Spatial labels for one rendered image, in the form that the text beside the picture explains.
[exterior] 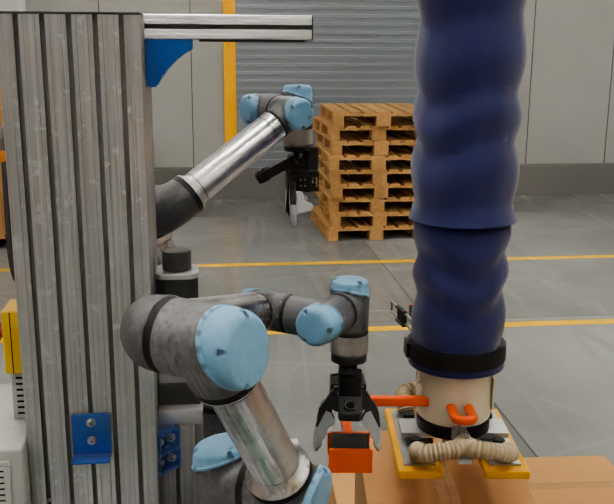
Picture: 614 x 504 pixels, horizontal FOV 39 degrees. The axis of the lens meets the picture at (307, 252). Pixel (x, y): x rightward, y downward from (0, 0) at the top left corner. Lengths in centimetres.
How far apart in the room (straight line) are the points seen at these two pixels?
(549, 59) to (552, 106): 61
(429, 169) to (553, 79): 1022
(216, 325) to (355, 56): 1005
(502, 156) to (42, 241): 93
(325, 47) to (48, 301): 961
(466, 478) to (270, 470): 86
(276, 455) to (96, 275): 50
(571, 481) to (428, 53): 176
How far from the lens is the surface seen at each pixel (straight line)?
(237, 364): 123
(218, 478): 161
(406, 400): 202
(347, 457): 175
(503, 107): 185
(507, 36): 185
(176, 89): 1118
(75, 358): 172
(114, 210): 164
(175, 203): 192
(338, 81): 1116
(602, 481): 319
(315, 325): 156
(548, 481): 313
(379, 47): 1126
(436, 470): 198
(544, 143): 1210
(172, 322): 125
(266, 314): 160
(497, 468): 201
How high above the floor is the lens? 198
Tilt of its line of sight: 14 degrees down
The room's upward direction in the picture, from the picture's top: straight up
